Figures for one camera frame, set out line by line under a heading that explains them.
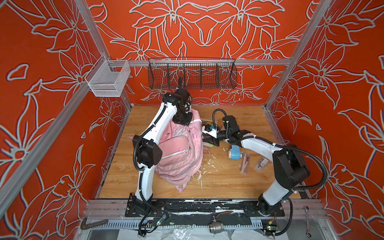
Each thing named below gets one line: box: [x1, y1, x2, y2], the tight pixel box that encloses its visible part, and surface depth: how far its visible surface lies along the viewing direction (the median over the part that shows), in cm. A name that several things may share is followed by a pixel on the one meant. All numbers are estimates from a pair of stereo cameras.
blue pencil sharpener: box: [230, 145, 244, 160], surface depth 89 cm
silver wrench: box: [304, 206, 312, 238], surface depth 70 cm
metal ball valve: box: [209, 210, 234, 235], surface depth 67 cm
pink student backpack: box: [154, 109, 204, 193], surface depth 81 cm
